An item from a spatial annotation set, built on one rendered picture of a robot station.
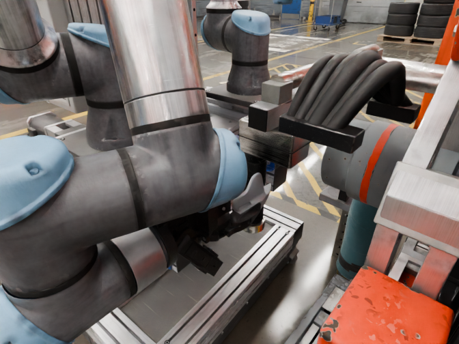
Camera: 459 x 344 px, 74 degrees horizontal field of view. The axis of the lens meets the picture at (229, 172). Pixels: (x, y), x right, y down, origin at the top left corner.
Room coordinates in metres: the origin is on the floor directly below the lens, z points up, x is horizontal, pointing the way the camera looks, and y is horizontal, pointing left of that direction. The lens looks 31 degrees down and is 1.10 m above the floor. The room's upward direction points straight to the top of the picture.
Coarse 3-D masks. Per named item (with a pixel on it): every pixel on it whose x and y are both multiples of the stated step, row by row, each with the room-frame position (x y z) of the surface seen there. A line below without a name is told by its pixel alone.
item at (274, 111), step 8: (296, 88) 0.45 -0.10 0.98; (256, 104) 0.37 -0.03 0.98; (264, 104) 0.37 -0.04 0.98; (272, 104) 0.37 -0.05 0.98; (280, 104) 0.38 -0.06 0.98; (288, 104) 0.39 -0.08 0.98; (256, 112) 0.36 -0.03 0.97; (264, 112) 0.36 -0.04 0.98; (272, 112) 0.36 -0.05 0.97; (280, 112) 0.38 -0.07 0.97; (248, 120) 0.37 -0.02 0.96; (256, 120) 0.36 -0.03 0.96; (264, 120) 0.36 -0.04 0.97; (272, 120) 0.36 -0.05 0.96; (256, 128) 0.36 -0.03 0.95; (264, 128) 0.36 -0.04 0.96; (272, 128) 0.36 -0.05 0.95
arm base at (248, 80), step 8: (232, 64) 1.01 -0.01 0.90; (240, 64) 0.98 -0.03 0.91; (248, 64) 0.97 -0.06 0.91; (256, 64) 0.97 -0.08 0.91; (264, 64) 0.99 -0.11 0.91; (232, 72) 1.00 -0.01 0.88; (240, 72) 0.97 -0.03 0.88; (248, 72) 0.97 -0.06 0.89; (256, 72) 0.97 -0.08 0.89; (264, 72) 0.98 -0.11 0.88; (232, 80) 0.99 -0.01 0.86; (240, 80) 0.97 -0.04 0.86; (248, 80) 0.96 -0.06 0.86; (256, 80) 0.96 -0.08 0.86; (264, 80) 0.98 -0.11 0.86; (232, 88) 0.98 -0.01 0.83; (240, 88) 0.96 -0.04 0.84; (248, 88) 0.95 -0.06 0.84; (256, 88) 0.95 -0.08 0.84
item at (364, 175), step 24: (360, 120) 0.49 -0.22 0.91; (384, 144) 0.41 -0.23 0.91; (408, 144) 0.40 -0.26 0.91; (336, 168) 0.44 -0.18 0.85; (360, 168) 0.41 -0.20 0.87; (384, 168) 0.39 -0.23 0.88; (432, 168) 0.36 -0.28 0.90; (456, 168) 0.35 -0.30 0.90; (360, 192) 0.40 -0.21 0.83; (384, 192) 0.38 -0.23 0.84
